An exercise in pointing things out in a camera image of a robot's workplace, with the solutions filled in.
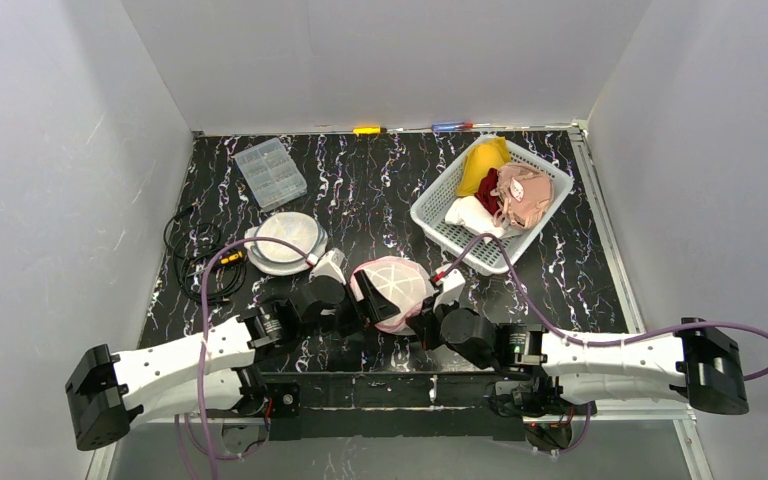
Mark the white mesh bag pink zipper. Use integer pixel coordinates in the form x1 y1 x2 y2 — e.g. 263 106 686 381
353 256 434 335

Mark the white plastic basket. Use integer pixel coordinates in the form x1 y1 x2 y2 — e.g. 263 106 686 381
410 134 573 276

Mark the white mesh bag blue zipper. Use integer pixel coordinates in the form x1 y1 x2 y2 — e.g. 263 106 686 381
244 212 329 276

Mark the red bra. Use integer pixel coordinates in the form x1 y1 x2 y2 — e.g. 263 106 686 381
474 168 500 215

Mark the beige pink bra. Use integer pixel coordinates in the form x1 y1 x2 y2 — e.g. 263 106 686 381
491 162 554 230

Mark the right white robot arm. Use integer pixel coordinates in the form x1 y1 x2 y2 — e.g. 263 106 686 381
407 306 749 417

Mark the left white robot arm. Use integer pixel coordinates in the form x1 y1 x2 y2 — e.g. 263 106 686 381
64 271 400 451

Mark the white bra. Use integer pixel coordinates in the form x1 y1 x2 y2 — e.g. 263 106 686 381
444 196 525 239

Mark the yellow bra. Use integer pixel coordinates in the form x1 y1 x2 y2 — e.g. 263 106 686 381
455 137 511 197

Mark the clear plastic organizer box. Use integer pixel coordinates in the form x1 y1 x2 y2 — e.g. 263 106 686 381
232 138 307 212

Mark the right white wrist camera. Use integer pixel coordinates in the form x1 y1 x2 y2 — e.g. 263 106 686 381
430 263 466 308

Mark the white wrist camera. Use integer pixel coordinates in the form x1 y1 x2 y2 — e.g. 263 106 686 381
430 263 466 308
309 248 346 285

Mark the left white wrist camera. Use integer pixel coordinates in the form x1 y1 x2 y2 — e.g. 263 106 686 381
309 248 346 285

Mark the black base frame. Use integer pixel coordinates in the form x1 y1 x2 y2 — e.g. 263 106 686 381
209 372 586 449

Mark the black coiled cable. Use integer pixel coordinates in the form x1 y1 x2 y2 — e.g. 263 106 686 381
161 206 249 307

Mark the yellow handled screwdriver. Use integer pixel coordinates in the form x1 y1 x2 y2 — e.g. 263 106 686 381
352 126 388 135

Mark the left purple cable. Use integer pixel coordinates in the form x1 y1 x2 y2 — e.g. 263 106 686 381
173 237 316 480

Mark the blue red handled screwdriver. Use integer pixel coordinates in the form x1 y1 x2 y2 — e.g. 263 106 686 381
431 122 473 132

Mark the aluminium side rail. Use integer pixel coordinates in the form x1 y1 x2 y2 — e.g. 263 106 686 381
567 119 713 479

